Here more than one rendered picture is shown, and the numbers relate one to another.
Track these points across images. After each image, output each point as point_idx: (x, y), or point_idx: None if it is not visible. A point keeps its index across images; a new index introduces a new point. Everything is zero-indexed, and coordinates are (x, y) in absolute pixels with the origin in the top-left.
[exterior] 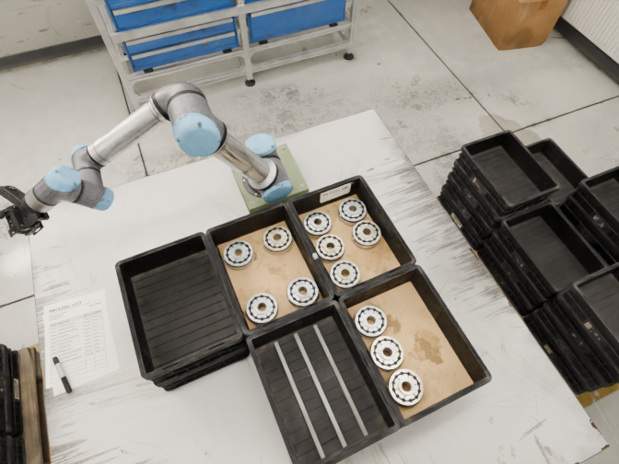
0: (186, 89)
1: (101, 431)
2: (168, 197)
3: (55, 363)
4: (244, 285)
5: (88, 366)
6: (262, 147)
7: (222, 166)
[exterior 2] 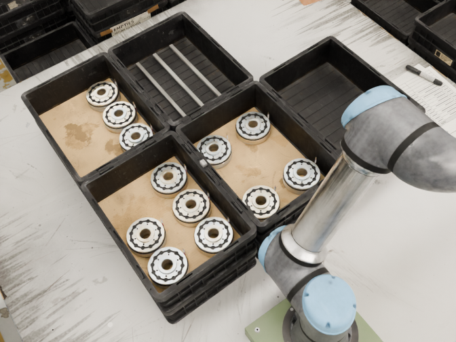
0: (421, 135)
1: (361, 53)
2: (455, 282)
3: (435, 79)
4: (281, 150)
5: (405, 86)
6: (320, 288)
7: None
